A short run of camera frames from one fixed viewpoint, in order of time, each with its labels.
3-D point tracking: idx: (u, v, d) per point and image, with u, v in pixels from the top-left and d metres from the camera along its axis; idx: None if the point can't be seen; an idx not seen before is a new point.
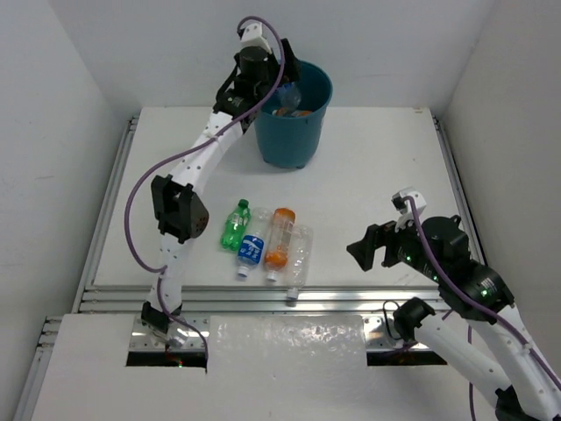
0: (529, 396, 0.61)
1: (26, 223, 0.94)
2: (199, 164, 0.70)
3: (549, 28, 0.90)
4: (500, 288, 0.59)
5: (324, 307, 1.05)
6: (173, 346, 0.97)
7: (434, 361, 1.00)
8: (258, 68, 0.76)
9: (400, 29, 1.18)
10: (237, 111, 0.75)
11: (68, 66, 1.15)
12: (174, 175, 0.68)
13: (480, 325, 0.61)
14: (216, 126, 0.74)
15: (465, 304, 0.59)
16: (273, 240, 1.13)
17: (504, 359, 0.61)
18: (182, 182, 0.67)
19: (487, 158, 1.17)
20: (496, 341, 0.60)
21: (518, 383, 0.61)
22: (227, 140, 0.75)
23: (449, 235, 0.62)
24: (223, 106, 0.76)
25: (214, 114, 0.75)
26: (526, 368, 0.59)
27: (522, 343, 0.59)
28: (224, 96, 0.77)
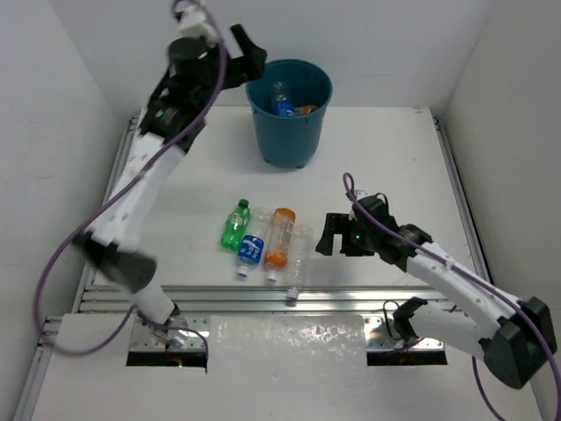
0: (473, 312, 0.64)
1: (26, 223, 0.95)
2: (124, 212, 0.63)
3: (549, 27, 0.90)
4: (420, 233, 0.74)
5: (325, 307, 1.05)
6: (173, 346, 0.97)
7: (435, 360, 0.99)
8: (191, 70, 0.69)
9: (399, 29, 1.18)
10: (166, 131, 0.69)
11: (68, 66, 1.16)
12: (96, 231, 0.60)
13: (412, 265, 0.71)
14: (142, 157, 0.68)
15: (394, 253, 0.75)
16: (273, 240, 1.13)
17: (442, 288, 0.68)
18: (105, 239, 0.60)
19: (487, 158, 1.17)
20: (425, 272, 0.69)
21: (461, 304, 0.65)
22: (159, 172, 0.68)
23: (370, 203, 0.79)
24: (152, 124, 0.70)
25: (140, 139, 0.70)
26: (454, 283, 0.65)
27: (441, 261, 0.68)
28: (155, 109, 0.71)
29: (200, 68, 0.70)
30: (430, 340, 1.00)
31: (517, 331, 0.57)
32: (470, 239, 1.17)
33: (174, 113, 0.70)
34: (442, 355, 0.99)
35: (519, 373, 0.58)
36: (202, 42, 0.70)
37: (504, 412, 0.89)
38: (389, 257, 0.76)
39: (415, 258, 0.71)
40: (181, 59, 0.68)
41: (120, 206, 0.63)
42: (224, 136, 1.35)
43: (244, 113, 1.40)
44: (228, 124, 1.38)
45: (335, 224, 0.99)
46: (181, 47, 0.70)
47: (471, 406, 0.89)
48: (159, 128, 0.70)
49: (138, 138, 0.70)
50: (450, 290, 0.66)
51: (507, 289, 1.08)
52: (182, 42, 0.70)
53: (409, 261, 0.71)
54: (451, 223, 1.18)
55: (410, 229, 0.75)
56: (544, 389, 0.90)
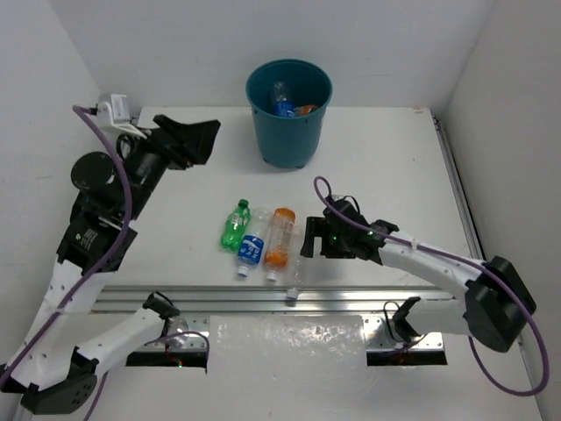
0: (447, 283, 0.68)
1: (26, 223, 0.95)
2: (43, 351, 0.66)
3: (548, 28, 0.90)
4: (387, 224, 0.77)
5: (325, 307, 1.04)
6: (173, 346, 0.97)
7: (436, 360, 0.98)
8: (102, 193, 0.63)
9: (399, 29, 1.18)
10: (88, 254, 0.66)
11: (68, 66, 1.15)
12: (17, 373, 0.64)
13: (385, 255, 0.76)
14: (61, 287, 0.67)
15: (367, 250, 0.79)
16: (273, 240, 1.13)
17: (415, 267, 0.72)
18: (24, 381, 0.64)
19: (487, 157, 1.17)
20: (396, 257, 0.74)
21: (436, 279, 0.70)
22: (86, 295, 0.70)
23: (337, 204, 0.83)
24: (73, 247, 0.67)
25: (60, 265, 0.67)
26: (422, 260, 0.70)
27: (407, 245, 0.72)
28: (74, 229, 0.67)
29: (113, 189, 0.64)
30: (430, 340, 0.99)
31: (486, 289, 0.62)
32: (470, 239, 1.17)
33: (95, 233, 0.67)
34: (442, 355, 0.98)
35: (501, 333, 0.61)
36: (109, 161, 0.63)
37: (503, 411, 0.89)
38: (363, 253, 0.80)
39: (383, 246, 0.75)
40: (87, 189, 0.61)
41: (40, 346, 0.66)
42: (224, 136, 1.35)
43: (244, 114, 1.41)
44: (228, 124, 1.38)
45: (315, 226, 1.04)
46: (89, 171, 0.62)
47: (471, 405, 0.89)
48: (81, 251, 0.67)
49: (56, 262, 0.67)
50: (422, 268, 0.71)
51: None
52: (88, 167, 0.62)
53: (380, 253, 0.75)
54: (451, 223, 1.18)
55: (378, 223, 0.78)
56: (543, 388, 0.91)
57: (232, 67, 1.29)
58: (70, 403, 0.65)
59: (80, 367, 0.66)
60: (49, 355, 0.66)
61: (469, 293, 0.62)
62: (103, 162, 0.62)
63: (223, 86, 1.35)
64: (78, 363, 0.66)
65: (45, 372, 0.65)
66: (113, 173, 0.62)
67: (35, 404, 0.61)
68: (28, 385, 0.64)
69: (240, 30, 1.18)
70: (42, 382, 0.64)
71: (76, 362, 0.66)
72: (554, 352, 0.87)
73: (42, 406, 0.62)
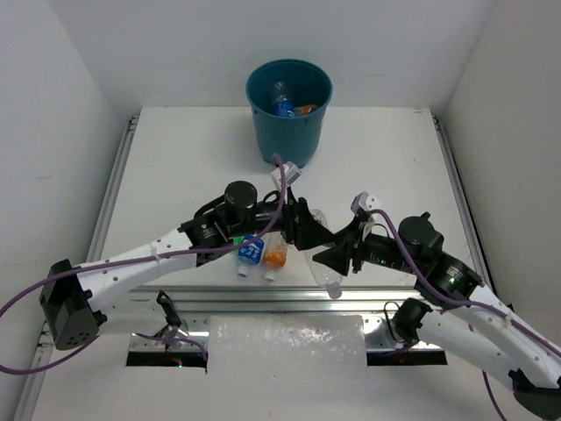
0: (532, 368, 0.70)
1: (26, 224, 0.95)
2: (117, 274, 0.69)
3: (548, 27, 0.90)
4: (466, 274, 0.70)
5: (323, 308, 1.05)
6: (173, 346, 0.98)
7: (436, 360, 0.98)
8: (237, 212, 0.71)
9: (399, 29, 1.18)
10: (199, 243, 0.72)
11: (67, 65, 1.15)
12: (87, 278, 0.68)
13: (464, 314, 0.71)
14: (168, 245, 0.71)
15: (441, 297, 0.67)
16: (273, 239, 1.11)
17: (499, 338, 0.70)
18: (85, 285, 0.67)
19: (487, 157, 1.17)
20: (481, 323, 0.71)
21: (517, 358, 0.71)
22: (171, 265, 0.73)
23: (426, 239, 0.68)
24: (192, 230, 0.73)
25: (176, 231, 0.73)
26: (513, 338, 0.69)
27: (500, 317, 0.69)
28: (200, 220, 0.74)
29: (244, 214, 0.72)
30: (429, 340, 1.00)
31: None
32: (470, 239, 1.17)
33: (215, 234, 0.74)
34: (442, 355, 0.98)
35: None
36: (256, 194, 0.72)
37: (505, 411, 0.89)
38: (435, 299, 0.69)
39: (470, 308, 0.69)
40: (230, 203, 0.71)
41: (117, 269, 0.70)
42: (224, 136, 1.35)
43: (244, 113, 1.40)
44: (228, 124, 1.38)
45: (360, 247, 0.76)
46: (237, 192, 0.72)
47: (470, 405, 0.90)
48: (195, 238, 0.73)
49: (175, 229, 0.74)
50: (506, 343, 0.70)
51: (507, 288, 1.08)
52: (242, 189, 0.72)
53: (461, 313, 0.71)
54: (451, 222, 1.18)
55: (457, 265, 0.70)
56: None
57: (231, 67, 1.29)
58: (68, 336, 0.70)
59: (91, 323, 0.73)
60: (118, 280, 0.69)
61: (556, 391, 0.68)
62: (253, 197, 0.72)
63: (222, 86, 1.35)
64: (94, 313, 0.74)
65: (103, 290, 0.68)
66: (254, 190, 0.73)
67: (74, 310, 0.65)
68: (83, 289, 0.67)
69: (240, 30, 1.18)
70: (95, 294, 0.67)
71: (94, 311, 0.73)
72: None
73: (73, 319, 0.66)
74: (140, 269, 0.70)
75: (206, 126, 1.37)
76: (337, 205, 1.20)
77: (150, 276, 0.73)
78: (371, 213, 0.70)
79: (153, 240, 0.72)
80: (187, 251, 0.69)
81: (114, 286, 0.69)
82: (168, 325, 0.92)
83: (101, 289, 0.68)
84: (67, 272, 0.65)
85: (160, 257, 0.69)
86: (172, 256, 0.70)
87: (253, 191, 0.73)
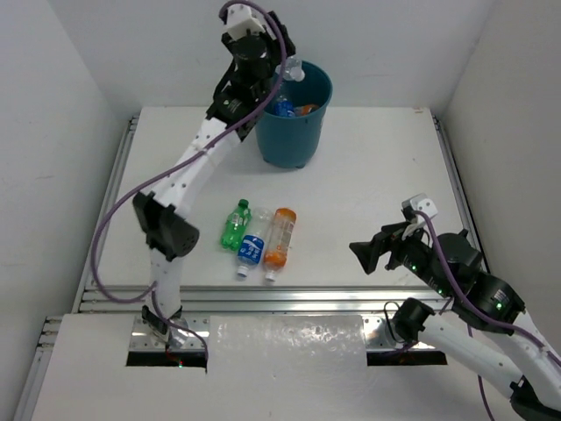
0: (551, 396, 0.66)
1: (27, 223, 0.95)
2: (184, 181, 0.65)
3: (548, 28, 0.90)
4: (511, 297, 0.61)
5: (323, 308, 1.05)
6: (173, 346, 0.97)
7: (436, 360, 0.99)
8: (256, 67, 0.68)
9: (399, 29, 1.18)
10: (231, 117, 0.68)
11: (67, 65, 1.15)
12: (159, 195, 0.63)
13: (500, 338, 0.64)
14: (207, 136, 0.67)
15: (482, 321, 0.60)
16: (273, 240, 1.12)
17: (525, 366, 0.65)
18: (165, 202, 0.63)
19: (487, 157, 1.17)
20: (515, 350, 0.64)
21: (540, 385, 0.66)
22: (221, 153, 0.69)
23: (465, 256, 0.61)
24: (218, 110, 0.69)
25: (205, 121, 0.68)
26: (543, 368, 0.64)
27: (538, 346, 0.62)
28: (220, 98, 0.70)
29: (264, 63, 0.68)
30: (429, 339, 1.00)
31: None
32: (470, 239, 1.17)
33: (240, 103, 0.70)
34: (442, 355, 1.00)
35: None
36: (263, 40, 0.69)
37: (504, 413, 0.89)
38: (474, 323, 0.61)
39: (511, 336, 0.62)
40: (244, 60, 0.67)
41: (181, 175, 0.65)
42: None
43: None
44: None
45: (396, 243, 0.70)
46: (244, 47, 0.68)
47: (471, 406, 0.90)
48: (224, 114, 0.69)
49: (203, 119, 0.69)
50: (531, 370, 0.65)
51: None
52: (246, 42, 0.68)
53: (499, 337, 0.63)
54: (451, 223, 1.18)
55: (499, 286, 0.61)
56: None
57: None
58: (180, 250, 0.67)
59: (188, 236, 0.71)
60: (188, 185, 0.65)
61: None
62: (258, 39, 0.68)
63: None
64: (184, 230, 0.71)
65: (182, 197, 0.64)
66: (259, 38, 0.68)
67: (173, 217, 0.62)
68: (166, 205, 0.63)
69: None
70: (177, 205, 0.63)
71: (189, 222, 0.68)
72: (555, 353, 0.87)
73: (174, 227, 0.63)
74: (202, 167, 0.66)
75: None
76: (337, 204, 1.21)
77: (208, 173, 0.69)
78: (417, 211, 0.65)
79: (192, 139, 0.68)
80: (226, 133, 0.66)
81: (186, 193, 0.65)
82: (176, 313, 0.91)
83: (181, 199, 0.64)
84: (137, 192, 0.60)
85: (208, 148, 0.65)
86: (216, 144, 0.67)
87: (259, 39, 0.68)
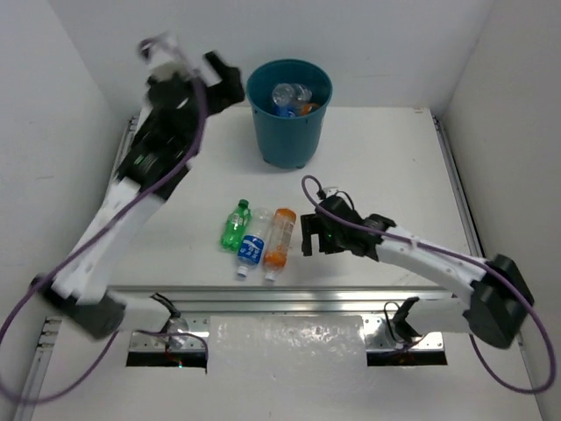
0: (451, 283, 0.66)
1: (26, 224, 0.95)
2: (90, 261, 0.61)
3: (548, 28, 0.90)
4: (386, 223, 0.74)
5: (322, 308, 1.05)
6: (173, 347, 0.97)
7: (436, 360, 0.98)
8: (173, 117, 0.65)
9: (399, 30, 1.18)
10: (145, 177, 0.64)
11: (67, 66, 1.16)
12: (58, 281, 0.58)
13: (382, 253, 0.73)
14: (116, 203, 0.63)
15: (363, 246, 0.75)
16: (273, 240, 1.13)
17: (412, 265, 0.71)
18: (65, 291, 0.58)
19: (487, 157, 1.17)
20: (395, 255, 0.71)
21: (439, 278, 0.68)
22: (133, 219, 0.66)
23: (331, 201, 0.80)
24: (130, 171, 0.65)
25: (116, 185, 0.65)
26: (423, 260, 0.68)
27: (408, 242, 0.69)
28: (135, 154, 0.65)
29: (181, 114, 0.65)
30: (430, 340, 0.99)
31: (490, 290, 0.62)
32: (470, 239, 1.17)
33: (156, 161, 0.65)
34: (443, 355, 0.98)
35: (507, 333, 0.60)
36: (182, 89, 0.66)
37: (504, 413, 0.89)
38: (358, 250, 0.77)
39: (382, 245, 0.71)
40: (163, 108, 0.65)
41: (87, 256, 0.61)
42: (224, 136, 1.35)
43: (244, 113, 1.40)
44: (227, 124, 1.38)
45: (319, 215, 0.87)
46: (163, 95, 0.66)
47: (471, 406, 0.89)
48: (137, 174, 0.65)
49: (113, 181, 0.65)
50: (420, 266, 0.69)
51: None
52: (166, 87, 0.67)
53: (378, 250, 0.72)
54: (451, 223, 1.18)
55: (376, 219, 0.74)
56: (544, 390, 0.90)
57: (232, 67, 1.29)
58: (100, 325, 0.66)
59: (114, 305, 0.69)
60: (95, 264, 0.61)
61: (475, 297, 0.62)
62: (194, 78, 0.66)
63: None
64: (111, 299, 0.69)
65: (88, 280, 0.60)
66: (179, 80, 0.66)
67: (76, 303, 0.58)
68: (66, 296, 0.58)
69: (240, 30, 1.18)
70: (82, 294, 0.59)
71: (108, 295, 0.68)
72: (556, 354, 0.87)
73: (83, 309, 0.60)
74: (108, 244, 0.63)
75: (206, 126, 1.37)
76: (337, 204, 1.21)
77: (119, 243, 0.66)
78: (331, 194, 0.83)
79: (101, 205, 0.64)
80: (134, 200, 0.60)
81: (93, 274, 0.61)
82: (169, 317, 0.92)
83: (86, 284, 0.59)
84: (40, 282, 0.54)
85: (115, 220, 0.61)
86: (125, 213, 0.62)
87: (179, 82, 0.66)
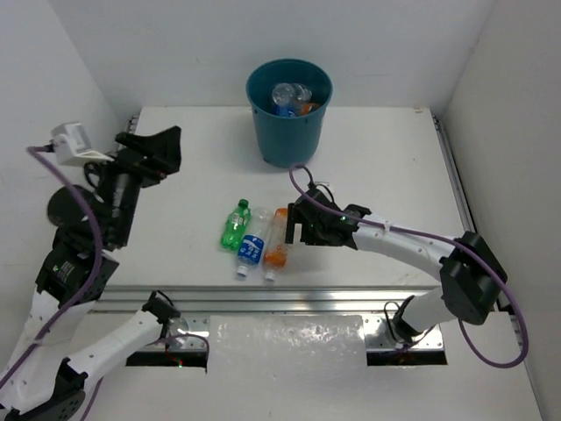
0: (422, 261, 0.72)
1: (26, 224, 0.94)
2: (24, 377, 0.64)
3: (548, 28, 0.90)
4: (361, 212, 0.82)
5: (322, 308, 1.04)
6: (173, 346, 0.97)
7: (435, 360, 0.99)
8: (84, 228, 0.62)
9: (398, 29, 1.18)
10: (65, 287, 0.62)
11: (67, 65, 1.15)
12: (2, 396, 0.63)
13: (359, 240, 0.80)
14: (39, 317, 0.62)
15: (341, 233, 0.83)
16: (273, 239, 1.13)
17: (388, 248, 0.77)
18: (7, 403, 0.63)
19: (487, 157, 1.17)
20: (372, 241, 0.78)
21: (412, 259, 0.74)
22: (64, 322, 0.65)
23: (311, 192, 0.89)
24: (51, 277, 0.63)
25: (38, 295, 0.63)
26: (396, 241, 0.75)
27: (380, 227, 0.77)
28: (53, 261, 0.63)
29: (88, 227, 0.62)
30: (430, 340, 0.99)
31: (458, 265, 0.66)
32: None
33: (73, 267, 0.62)
34: (441, 356, 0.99)
35: (477, 306, 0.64)
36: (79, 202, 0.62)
37: (503, 413, 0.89)
38: (338, 239, 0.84)
39: (358, 231, 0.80)
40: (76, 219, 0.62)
41: (20, 373, 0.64)
42: (224, 135, 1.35)
43: (244, 113, 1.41)
44: (227, 124, 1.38)
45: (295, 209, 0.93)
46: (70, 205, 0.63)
47: (470, 406, 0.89)
48: (59, 282, 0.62)
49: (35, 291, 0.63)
50: (395, 249, 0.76)
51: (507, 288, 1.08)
52: (67, 205, 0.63)
53: (355, 237, 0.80)
54: (451, 223, 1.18)
55: (354, 210, 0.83)
56: (543, 389, 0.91)
57: (232, 67, 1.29)
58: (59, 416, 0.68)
59: (68, 382, 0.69)
60: (29, 382, 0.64)
61: (443, 271, 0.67)
62: (120, 160, 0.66)
63: (223, 86, 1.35)
64: (67, 378, 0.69)
65: (26, 396, 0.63)
66: (78, 205, 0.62)
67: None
68: (10, 408, 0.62)
69: (240, 30, 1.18)
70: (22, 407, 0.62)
71: (68, 379, 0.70)
72: (555, 354, 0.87)
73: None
74: None
75: (206, 125, 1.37)
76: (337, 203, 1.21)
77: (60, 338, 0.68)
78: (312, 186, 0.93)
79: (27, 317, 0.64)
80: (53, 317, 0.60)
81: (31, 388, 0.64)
82: (169, 317, 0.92)
83: (24, 403, 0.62)
84: None
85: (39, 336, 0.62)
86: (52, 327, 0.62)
87: (76, 203, 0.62)
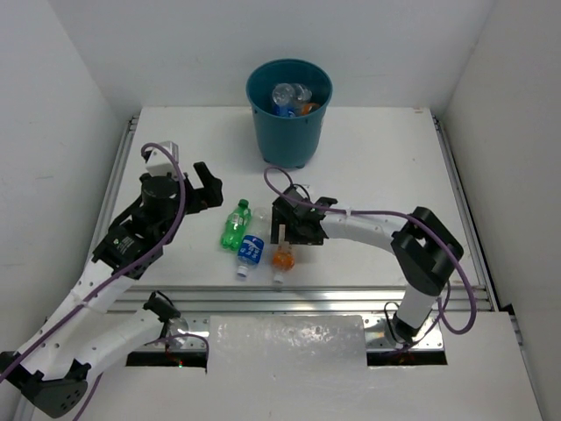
0: (380, 239, 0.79)
1: (27, 224, 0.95)
2: (57, 341, 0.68)
3: (548, 29, 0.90)
4: (327, 202, 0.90)
5: (322, 308, 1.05)
6: (173, 346, 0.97)
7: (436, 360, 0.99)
8: (159, 206, 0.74)
9: (398, 29, 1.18)
10: (121, 259, 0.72)
11: (67, 65, 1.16)
12: (27, 360, 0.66)
13: (328, 227, 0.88)
14: (90, 283, 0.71)
15: (311, 224, 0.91)
16: None
17: (351, 231, 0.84)
18: (31, 368, 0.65)
19: (487, 157, 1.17)
20: (338, 226, 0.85)
21: (372, 239, 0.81)
22: (105, 297, 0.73)
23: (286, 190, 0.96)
24: (108, 250, 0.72)
25: (92, 265, 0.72)
26: (356, 224, 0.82)
27: (343, 213, 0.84)
28: (113, 235, 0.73)
29: (167, 207, 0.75)
30: (430, 340, 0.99)
31: (408, 237, 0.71)
32: (469, 239, 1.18)
33: (131, 244, 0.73)
34: (442, 356, 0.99)
35: (431, 274, 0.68)
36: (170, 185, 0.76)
37: (503, 412, 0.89)
38: (311, 231, 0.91)
39: (324, 219, 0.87)
40: (152, 197, 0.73)
41: (55, 336, 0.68)
42: (224, 135, 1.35)
43: (244, 113, 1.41)
44: (227, 124, 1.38)
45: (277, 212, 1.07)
46: (158, 187, 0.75)
47: (470, 405, 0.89)
48: (115, 255, 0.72)
49: (90, 262, 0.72)
50: (357, 231, 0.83)
51: (507, 288, 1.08)
52: (159, 183, 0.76)
53: (323, 224, 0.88)
54: (450, 223, 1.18)
55: (321, 201, 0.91)
56: (543, 389, 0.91)
57: (232, 67, 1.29)
58: (60, 406, 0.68)
59: (71, 373, 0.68)
60: (61, 346, 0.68)
61: (394, 242, 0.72)
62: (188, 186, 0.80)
63: (222, 86, 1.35)
64: (73, 368, 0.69)
65: (53, 361, 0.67)
66: (172, 181, 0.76)
67: (39, 390, 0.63)
68: (32, 373, 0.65)
69: (240, 30, 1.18)
70: (46, 372, 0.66)
71: (71, 369, 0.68)
72: (555, 353, 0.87)
73: (43, 396, 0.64)
74: (75, 324, 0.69)
75: (206, 125, 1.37)
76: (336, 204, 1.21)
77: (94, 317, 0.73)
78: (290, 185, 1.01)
79: (74, 287, 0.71)
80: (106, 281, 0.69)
81: (60, 353, 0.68)
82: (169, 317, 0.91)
83: (50, 365, 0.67)
84: (8, 368, 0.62)
85: (87, 300, 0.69)
86: (98, 293, 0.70)
87: (172, 182, 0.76)
